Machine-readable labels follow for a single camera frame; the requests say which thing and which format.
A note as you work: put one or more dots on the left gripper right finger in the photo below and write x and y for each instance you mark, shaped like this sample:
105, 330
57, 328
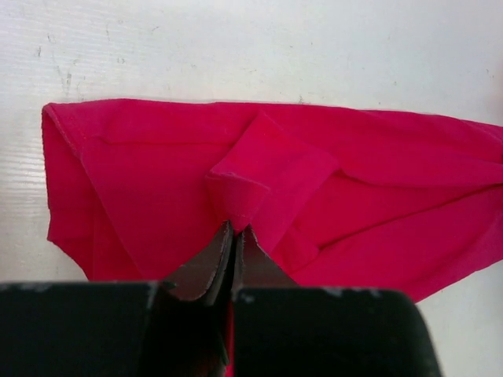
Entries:
283, 329

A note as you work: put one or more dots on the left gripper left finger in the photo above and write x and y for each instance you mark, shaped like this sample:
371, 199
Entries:
170, 327

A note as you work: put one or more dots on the magenta t shirt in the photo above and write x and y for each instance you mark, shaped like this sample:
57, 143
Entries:
336, 197

